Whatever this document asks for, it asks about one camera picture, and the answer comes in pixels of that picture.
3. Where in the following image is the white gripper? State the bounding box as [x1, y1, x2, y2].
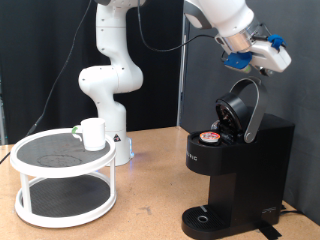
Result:
[249, 40, 293, 78]

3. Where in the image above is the orange-rimmed coffee pod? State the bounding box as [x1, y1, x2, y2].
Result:
[198, 131, 222, 144]

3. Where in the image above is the black Keurig coffee machine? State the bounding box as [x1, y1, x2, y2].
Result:
[181, 76, 296, 240]

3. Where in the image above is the white mug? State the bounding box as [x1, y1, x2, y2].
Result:
[71, 117, 107, 152]

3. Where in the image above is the grey fabric backdrop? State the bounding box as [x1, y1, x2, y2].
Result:
[179, 0, 320, 226]

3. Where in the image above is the black tape strip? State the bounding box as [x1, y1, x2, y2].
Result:
[256, 221, 283, 240]

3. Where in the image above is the white two-tier turntable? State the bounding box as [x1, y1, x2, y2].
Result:
[9, 127, 118, 229]

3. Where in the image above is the black curtain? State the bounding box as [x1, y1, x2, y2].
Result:
[0, 0, 184, 145]

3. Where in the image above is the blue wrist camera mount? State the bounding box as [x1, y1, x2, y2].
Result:
[222, 50, 254, 74]

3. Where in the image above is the blue cable clip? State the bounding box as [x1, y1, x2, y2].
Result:
[267, 33, 288, 52]

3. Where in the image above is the metal frame post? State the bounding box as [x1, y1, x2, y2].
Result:
[0, 78, 7, 146]
[175, 0, 192, 128]

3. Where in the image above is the black power cord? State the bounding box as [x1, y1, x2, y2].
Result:
[279, 203, 304, 217]

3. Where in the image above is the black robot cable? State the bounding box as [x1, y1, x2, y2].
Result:
[0, 0, 221, 165]

